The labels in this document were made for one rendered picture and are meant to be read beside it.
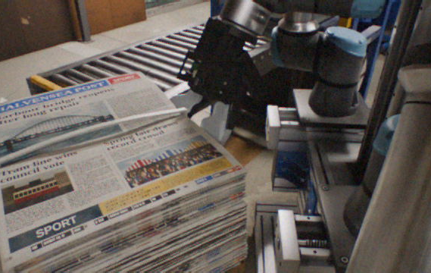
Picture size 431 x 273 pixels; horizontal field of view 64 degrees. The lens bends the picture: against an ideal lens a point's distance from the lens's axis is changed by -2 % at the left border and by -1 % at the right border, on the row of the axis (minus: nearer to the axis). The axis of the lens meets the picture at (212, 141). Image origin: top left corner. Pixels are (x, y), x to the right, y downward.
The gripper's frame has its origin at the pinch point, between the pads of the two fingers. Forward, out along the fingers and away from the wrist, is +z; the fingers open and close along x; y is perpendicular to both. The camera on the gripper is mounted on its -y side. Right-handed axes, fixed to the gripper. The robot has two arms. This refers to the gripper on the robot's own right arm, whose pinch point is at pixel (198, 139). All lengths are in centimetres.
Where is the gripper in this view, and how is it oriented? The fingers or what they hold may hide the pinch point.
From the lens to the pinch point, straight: 63.0
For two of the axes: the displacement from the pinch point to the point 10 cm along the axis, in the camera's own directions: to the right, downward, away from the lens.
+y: -7.3, -1.4, -6.7
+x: 5.4, 4.7, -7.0
